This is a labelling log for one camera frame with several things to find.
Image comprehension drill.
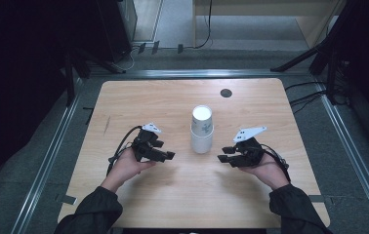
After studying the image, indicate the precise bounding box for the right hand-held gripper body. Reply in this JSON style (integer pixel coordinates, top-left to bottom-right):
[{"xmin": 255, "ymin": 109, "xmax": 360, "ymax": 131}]
[{"xmin": 232, "ymin": 126, "xmax": 267, "ymax": 169}]

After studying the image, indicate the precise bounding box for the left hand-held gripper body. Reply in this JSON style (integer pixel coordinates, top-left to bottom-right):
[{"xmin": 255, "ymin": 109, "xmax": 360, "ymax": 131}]
[{"xmin": 132, "ymin": 122, "xmax": 162, "ymax": 163}]

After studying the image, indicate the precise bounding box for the white paper cup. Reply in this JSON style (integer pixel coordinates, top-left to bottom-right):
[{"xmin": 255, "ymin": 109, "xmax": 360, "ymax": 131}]
[
  {"xmin": 190, "ymin": 104, "xmax": 214, "ymax": 136},
  {"xmin": 189, "ymin": 130, "xmax": 215, "ymax": 154}
]

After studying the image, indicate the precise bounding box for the person's right hand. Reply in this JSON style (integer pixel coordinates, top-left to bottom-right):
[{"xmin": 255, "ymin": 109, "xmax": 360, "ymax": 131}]
[{"xmin": 240, "ymin": 152, "xmax": 291, "ymax": 191}]

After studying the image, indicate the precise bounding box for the person's left hand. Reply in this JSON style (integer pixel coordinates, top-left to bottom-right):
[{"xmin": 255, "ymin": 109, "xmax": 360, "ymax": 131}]
[{"xmin": 101, "ymin": 148, "xmax": 157, "ymax": 193}]

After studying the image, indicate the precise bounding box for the black tape strip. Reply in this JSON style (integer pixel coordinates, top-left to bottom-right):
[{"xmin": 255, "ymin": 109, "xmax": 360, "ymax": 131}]
[{"xmin": 82, "ymin": 106, "xmax": 95, "ymax": 126}]

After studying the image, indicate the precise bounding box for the black metal stand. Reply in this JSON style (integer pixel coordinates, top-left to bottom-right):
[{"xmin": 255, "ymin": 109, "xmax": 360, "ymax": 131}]
[{"xmin": 63, "ymin": 48, "xmax": 127, "ymax": 106}]

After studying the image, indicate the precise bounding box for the black tripod stand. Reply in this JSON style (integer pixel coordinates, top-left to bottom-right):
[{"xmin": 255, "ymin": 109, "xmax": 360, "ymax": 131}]
[{"xmin": 269, "ymin": 0, "xmax": 369, "ymax": 105}]

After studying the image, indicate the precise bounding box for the black computer tower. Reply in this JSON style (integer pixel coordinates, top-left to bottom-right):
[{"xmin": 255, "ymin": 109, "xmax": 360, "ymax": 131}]
[{"xmin": 96, "ymin": 0, "xmax": 138, "ymax": 62}]

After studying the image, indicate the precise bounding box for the light wooden desk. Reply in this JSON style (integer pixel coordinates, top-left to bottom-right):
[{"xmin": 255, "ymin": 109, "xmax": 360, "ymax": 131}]
[{"xmin": 191, "ymin": 0, "xmax": 348, "ymax": 50}]

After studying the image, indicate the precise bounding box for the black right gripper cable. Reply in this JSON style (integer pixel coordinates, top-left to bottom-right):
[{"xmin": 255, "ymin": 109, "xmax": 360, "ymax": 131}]
[{"xmin": 259, "ymin": 143, "xmax": 292, "ymax": 182}]

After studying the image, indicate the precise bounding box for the black floor cable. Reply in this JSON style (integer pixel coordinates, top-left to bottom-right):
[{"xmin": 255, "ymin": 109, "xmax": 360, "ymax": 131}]
[
  {"xmin": 284, "ymin": 81, "xmax": 327, "ymax": 92},
  {"xmin": 289, "ymin": 91, "xmax": 327, "ymax": 115}
]

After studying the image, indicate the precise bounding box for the aluminium frame rail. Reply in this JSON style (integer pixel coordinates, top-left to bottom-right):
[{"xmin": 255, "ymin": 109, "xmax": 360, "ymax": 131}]
[
  {"xmin": 89, "ymin": 68, "xmax": 313, "ymax": 79},
  {"xmin": 313, "ymin": 81, "xmax": 369, "ymax": 234},
  {"xmin": 10, "ymin": 77, "xmax": 83, "ymax": 234}
]

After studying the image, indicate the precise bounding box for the grey rail bracket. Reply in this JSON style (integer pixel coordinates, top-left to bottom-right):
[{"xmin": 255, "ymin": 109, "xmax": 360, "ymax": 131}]
[
  {"xmin": 308, "ymin": 194, "xmax": 333, "ymax": 204},
  {"xmin": 55, "ymin": 194, "xmax": 78, "ymax": 206}
]

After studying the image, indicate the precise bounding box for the black hanging cable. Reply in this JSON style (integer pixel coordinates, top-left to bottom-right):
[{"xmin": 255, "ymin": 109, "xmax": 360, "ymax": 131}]
[{"xmin": 194, "ymin": 0, "xmax": 214, "ymax": 50}]

